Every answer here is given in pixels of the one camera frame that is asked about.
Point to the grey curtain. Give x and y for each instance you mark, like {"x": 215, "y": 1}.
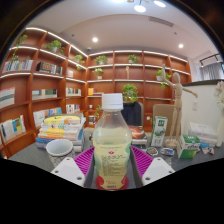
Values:
{"x": 211, "y": 71}

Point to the black track light rail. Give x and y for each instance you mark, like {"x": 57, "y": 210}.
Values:
{"x": 208, "y": 59}

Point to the colourful book stack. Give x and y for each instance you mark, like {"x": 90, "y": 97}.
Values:
{"x": 60, "y": 130}

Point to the brown lit shelf unit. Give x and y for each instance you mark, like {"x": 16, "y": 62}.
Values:
{"x": 23, "y": 86}

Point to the wooden artist mannequin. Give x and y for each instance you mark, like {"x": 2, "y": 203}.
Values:
{"x": 177, "y": 106}

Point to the recessed ceiling light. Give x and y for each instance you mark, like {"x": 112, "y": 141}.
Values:
{"x": 95, "y": 39}
{"x": 180, "y": 46}

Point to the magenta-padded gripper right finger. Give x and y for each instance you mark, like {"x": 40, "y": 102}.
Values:
{"x": 158, "y": 171}

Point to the white patterned mug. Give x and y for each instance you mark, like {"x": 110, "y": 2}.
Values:
{"x": 59, "y": 150}

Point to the clear bottle with yellow drink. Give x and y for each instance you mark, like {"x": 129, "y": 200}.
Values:
{"x": 111, "y": 143}

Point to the white ceramic vase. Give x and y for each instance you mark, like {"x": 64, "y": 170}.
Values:
{"x": 220, "y": 133}

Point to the tall green white carton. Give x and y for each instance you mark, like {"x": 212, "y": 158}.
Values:
{"x": 159, "y": 131}

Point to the white partition with dark top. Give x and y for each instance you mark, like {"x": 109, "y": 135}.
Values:
{"x": 206, "y": 103}

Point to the small green white box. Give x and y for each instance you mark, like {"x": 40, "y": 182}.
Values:
{"x": 187, "y": 147}

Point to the tan chair back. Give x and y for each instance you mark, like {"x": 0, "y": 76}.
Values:
{"x": 161, "y": 111}

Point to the dark office chair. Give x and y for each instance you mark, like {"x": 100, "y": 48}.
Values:
{"x": 131, "y": 115}

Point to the white wall socket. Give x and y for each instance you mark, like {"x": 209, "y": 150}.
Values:
{"x": 195, "y": 106}

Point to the ceiling air vent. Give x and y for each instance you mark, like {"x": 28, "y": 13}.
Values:
{"x": 161, "y": 21}

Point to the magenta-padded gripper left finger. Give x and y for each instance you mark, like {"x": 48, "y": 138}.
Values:
{"x": 68, "y": 171}

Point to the branched ceiling lamp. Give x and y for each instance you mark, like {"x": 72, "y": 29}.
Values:
{"x": 140, "y": 8}

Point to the small colourful sticker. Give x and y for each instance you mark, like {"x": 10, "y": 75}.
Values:
{"x": 151, "y": 151}
{"x": 204, "y": 150}
{"x": 166, "y": 151}
{"x": 211, "y": 150}

